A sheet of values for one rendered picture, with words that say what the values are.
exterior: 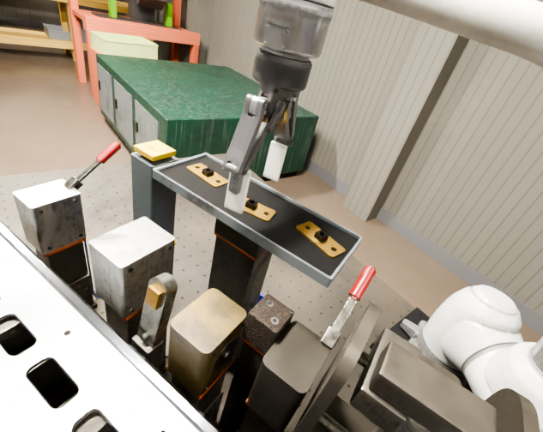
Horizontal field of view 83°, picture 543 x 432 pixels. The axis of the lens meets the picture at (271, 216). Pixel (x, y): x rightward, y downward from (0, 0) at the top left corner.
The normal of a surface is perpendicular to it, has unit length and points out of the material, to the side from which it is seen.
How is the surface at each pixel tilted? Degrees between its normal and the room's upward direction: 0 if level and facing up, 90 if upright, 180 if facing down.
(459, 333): 84
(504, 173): 90
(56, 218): 90
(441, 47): 90
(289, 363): 0
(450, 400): 0
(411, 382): 0
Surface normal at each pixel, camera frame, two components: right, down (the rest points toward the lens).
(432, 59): -0.77, 0.21
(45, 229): 0.81, 0.47
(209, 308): 0.22, -0.80
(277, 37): -0.41, 0.44
